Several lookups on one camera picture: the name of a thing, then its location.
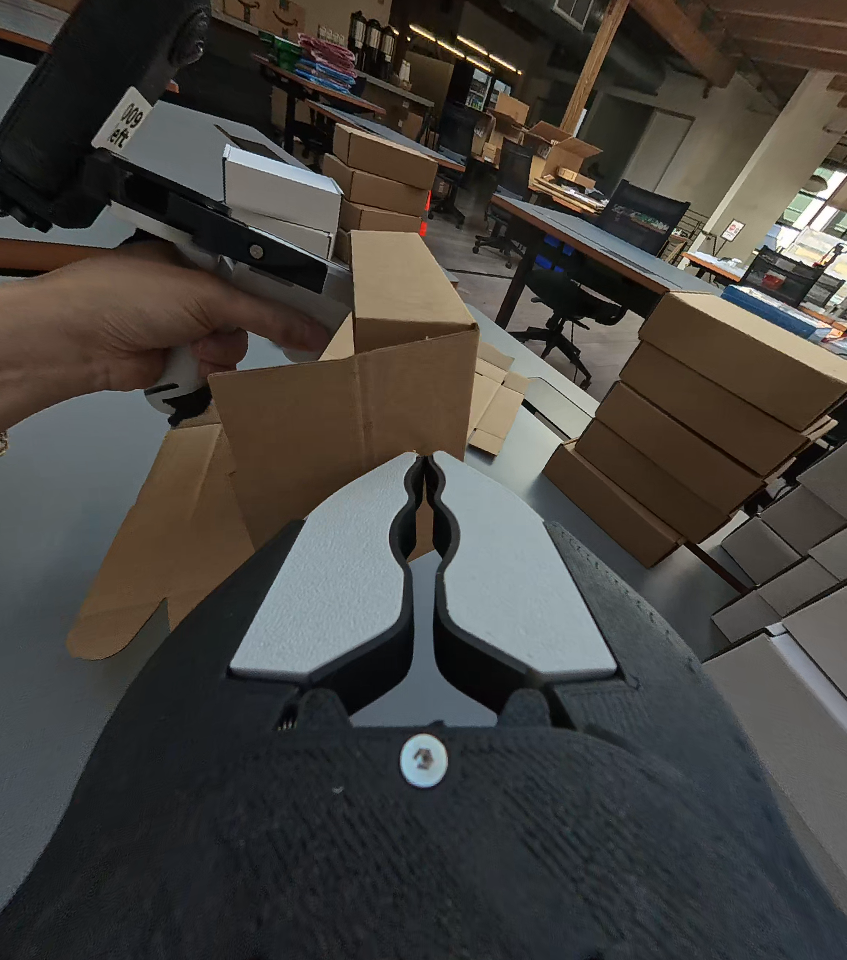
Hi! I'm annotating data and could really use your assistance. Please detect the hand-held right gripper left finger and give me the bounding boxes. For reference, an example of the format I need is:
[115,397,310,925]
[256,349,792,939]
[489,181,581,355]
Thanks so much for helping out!
[227,453,426,715]

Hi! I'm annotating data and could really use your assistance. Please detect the stack of white boxes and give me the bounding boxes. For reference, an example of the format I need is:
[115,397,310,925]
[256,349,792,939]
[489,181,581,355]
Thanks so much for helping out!
[704,405,847,960]

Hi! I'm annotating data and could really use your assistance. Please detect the open brown cardboard box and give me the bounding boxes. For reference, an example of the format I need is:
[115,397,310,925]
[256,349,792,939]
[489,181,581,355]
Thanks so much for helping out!
[524,120,605,189]

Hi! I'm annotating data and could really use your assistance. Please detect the closed brown cardboard box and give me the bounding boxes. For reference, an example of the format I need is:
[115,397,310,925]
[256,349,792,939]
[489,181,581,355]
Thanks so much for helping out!
[639,291,847,433]
[320,153,432,219]
[332,122,440,193]
[575,418,767,546]
[543,441,689,570]
[337,198,425,235]
[594,381,800,519]
[618,341,839,476]

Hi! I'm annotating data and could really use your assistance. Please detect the brown cardboard mailer box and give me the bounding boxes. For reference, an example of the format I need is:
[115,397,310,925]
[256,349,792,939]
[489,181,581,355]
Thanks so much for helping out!
[67,228,481,663]

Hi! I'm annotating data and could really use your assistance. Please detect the grey top work table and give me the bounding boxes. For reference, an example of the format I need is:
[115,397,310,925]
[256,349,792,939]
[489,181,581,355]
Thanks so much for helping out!
[491,191,725,333]

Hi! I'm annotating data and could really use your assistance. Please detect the stack of coloured packets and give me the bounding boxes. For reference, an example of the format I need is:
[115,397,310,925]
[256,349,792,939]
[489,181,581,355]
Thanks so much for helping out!
[266,33,359,91]

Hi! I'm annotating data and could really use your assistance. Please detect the person's left hand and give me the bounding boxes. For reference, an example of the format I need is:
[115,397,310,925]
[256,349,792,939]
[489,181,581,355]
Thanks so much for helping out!
[0,242,332,440]

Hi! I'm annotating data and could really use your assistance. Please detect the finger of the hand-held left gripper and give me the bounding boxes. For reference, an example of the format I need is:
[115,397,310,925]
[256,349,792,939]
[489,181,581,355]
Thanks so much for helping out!
[316,258,356,325]

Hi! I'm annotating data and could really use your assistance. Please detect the flat brown cardboard blank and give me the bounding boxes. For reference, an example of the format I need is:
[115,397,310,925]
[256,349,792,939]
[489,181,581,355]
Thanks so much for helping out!
[467,339,531,456]

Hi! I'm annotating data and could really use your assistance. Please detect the white cardboard box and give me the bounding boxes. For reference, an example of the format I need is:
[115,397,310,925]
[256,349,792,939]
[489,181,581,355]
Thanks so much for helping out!
[222,142,344,235]
[232,210,337,261]

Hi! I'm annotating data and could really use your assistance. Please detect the black wire crate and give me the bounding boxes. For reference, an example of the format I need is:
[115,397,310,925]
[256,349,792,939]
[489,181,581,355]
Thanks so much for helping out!
[742,247,846,310]

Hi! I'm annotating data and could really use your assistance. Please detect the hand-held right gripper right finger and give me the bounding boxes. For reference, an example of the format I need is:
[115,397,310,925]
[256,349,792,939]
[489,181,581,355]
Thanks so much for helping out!
[427,450,620,715]

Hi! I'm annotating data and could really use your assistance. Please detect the wooden pillar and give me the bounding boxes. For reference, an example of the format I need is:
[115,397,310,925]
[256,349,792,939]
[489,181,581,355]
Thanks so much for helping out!
[558,0,632,133]

